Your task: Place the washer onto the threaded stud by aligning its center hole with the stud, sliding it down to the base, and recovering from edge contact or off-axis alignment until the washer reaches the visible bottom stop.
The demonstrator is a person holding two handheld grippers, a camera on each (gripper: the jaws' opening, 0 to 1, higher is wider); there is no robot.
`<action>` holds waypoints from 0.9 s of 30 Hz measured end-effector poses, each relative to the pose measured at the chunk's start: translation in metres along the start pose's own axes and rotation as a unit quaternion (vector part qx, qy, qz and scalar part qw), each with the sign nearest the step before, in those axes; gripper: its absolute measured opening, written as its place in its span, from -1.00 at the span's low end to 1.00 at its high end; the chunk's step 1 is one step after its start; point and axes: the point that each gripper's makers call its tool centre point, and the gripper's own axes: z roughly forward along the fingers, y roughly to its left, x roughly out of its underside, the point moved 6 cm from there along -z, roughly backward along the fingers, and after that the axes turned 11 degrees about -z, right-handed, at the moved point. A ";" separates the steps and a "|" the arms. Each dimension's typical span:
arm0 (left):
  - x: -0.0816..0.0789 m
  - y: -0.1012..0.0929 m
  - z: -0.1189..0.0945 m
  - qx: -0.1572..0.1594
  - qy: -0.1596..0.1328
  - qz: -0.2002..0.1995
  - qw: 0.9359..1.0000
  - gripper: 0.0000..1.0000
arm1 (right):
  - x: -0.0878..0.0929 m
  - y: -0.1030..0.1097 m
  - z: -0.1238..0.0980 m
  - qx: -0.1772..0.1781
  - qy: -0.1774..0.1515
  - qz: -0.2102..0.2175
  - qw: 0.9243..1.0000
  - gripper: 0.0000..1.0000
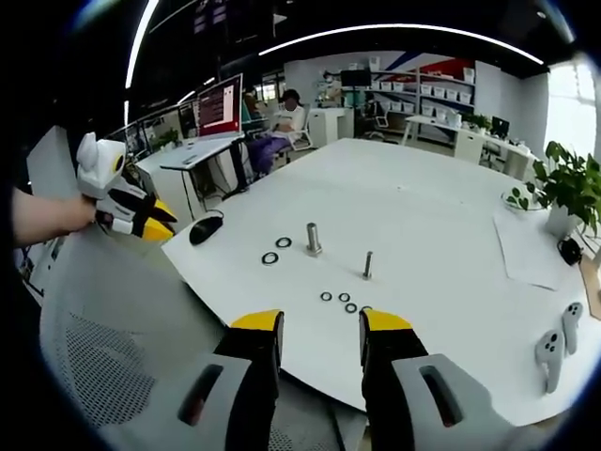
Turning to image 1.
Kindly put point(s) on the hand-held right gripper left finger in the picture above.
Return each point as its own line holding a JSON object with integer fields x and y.
{"x": 256, "y": 376}

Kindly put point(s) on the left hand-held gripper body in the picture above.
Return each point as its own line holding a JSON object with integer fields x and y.
{"x": 101, "y": 169}

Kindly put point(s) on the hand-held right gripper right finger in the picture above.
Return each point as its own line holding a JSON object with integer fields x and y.
{"x": 389, "y": 376}

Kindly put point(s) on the small black washer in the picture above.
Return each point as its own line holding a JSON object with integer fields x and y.
{"x": 347, "y": 308}
{"x": 322, "y": 297}
{"x": 340, "y": 298}

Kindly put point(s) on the small metal threaded stud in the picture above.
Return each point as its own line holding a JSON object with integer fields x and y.
{"x": 367, "y": 266}

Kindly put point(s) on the large black washer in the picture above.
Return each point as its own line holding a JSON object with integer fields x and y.
{"x": 277, "y": 243}
{"x": 265, "y": 259}

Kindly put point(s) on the large metal threaded stud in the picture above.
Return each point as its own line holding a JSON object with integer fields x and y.
{"x": 313, "y": 239}

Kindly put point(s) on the black computer mouse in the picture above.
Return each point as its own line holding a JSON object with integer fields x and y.
{"x": 205, "y": 229}

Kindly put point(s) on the white standing desk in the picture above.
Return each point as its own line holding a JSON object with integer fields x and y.
{"x": 197, "y": 155}

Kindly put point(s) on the white mesh office chair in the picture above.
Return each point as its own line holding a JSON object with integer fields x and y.
{"x": 122, "y": 338}

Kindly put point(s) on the computer monitor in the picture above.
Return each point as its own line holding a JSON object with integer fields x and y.
{"x": 220, "y": 105}

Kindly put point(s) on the white swivel chair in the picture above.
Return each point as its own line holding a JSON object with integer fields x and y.
{"x": 300, "y": 134}

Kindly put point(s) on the grey handheld controller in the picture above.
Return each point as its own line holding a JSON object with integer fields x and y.
{"x": 550, "y": 357}
{"x": 573, "y": 324}

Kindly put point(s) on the white paper sheet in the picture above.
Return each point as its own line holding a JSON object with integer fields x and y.
{"x": 530, "y": 249}

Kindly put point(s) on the small plant in glass bowl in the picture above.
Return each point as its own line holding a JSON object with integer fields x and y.
{"x": 519, "y": 197}

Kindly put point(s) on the small black round device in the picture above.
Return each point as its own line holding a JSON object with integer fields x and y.
{"x": 571, "y": 250}

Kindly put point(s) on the green potted plant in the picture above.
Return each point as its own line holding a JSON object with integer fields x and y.
{"x": 570, "y": 188}

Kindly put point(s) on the shelf with white bins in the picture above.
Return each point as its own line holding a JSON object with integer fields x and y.
{"x": 422, "y": 101}

